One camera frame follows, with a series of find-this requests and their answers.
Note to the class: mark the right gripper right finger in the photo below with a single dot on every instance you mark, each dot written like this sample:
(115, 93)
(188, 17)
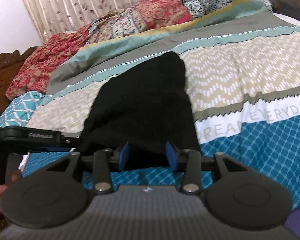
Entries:
(234, 193)

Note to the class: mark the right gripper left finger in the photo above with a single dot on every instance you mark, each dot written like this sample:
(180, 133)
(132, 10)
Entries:
(60, 191)

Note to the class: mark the black pants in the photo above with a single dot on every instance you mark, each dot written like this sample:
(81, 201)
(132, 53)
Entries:
(145, 107)

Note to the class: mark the person's left hand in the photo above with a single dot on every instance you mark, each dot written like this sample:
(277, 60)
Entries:
(15, 177)

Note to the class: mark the teal lattice pillow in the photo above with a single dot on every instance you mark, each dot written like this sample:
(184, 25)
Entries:
(21, 109)

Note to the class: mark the carved wooden headboard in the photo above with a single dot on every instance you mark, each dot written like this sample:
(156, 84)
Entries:
(10, 64)

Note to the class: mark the teal patterned bedspread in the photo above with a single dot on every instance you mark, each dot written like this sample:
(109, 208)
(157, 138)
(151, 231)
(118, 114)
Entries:
(242, 77)

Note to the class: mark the red patchwork quilt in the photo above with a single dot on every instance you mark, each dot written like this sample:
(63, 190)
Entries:
(145, 15)

